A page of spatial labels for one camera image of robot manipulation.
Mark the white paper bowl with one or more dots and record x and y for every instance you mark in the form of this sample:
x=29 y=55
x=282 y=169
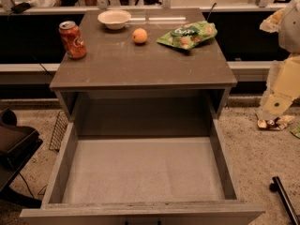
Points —
x=114 y=19

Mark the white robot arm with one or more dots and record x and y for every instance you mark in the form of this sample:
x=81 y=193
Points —
x=289 y=29

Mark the green chip bag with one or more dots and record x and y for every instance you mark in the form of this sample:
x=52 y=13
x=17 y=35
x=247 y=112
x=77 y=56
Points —
x=189 y=35

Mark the grey drawer cabinet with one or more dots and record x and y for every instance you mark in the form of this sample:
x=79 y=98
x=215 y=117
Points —
x=124 y=89

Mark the black wire rack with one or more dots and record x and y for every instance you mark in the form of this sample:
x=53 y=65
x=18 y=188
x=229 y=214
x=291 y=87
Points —
x=58 y=132

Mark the black tray stand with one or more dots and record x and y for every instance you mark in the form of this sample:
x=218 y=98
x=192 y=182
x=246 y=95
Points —
x=17 y=145

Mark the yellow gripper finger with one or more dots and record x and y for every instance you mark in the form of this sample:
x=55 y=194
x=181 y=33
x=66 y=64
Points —
x=271 y=23
x=283 y=87

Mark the black metal bar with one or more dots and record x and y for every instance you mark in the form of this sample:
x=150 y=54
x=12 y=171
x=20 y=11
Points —
x=276 y=186

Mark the orange soda can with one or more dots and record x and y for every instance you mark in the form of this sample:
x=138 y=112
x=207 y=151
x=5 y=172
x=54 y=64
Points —
x=72 y=39

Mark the green packet on floor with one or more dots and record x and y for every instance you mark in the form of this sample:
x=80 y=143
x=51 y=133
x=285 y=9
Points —
x=295 y=131

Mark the crumpled snack wrapper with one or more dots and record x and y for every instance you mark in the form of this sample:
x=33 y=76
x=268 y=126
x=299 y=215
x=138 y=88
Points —
x=279 y=123

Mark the open grey top drawer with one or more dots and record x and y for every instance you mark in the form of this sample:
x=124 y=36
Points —
x=143 y=161

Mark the orange fruit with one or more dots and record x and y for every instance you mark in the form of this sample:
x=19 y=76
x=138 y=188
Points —
x=139 y=36

